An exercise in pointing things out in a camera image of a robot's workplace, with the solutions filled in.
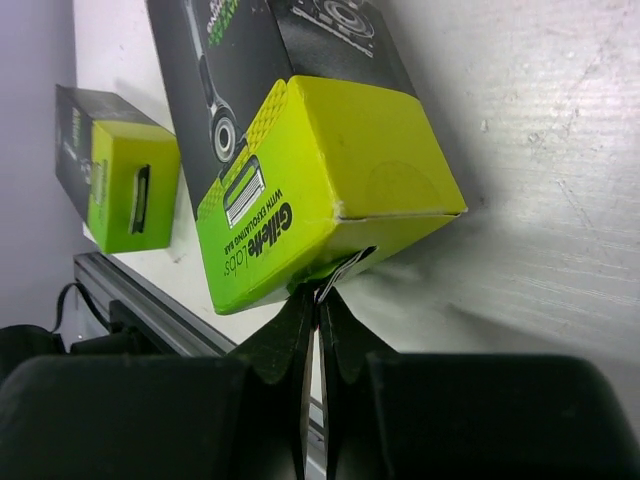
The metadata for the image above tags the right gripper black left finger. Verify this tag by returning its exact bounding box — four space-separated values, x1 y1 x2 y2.
1 287 315 479

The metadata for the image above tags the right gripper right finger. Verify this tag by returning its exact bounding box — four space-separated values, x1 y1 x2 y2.
318 292 639 479

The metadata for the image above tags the black green razor box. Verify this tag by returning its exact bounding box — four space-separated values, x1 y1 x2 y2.
55 85 180 254
147 1 467 315

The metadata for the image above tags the aluminium rail frame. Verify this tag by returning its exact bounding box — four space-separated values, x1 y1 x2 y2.
72 251 326 480

